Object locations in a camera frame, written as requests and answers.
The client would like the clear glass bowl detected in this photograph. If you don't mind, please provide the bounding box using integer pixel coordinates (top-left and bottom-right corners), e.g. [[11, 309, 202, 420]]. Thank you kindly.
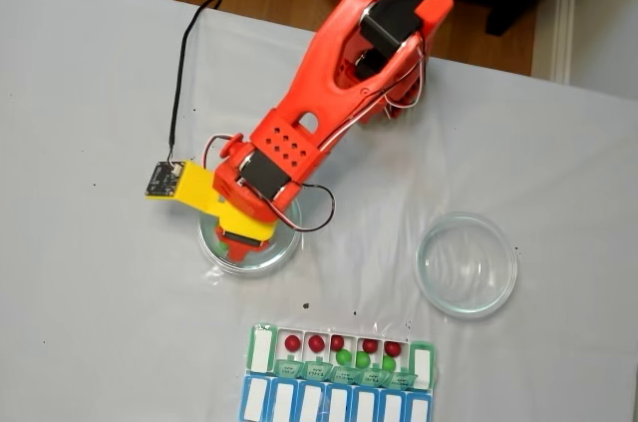
[[195, 170, 304, 277], [415, 211, 518, 319]]

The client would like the camera board on yellow mount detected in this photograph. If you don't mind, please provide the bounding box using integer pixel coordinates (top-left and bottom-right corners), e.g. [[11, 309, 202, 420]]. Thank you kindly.
[[144, 160, 221, 210]]

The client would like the white gripper servo wire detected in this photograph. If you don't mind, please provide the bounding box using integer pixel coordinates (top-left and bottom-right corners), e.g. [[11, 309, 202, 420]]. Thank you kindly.
[[204, 134, 235, 170]]

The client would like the black camera cable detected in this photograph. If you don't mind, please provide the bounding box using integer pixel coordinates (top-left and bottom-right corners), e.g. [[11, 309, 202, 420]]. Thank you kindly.
[[167, 0, 224, 168]]

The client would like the white table cloth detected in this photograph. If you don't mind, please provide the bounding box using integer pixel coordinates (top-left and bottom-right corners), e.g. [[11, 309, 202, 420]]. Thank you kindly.
[[0, 0, 638, 422]]

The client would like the weekly pill organizer box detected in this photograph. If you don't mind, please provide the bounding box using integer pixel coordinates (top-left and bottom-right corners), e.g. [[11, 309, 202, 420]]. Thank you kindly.
[[237, 322, 439, 422]]

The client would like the white door trim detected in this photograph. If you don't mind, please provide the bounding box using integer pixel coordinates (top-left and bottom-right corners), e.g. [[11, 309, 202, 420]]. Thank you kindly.
[[547, 0, 580, 87]]

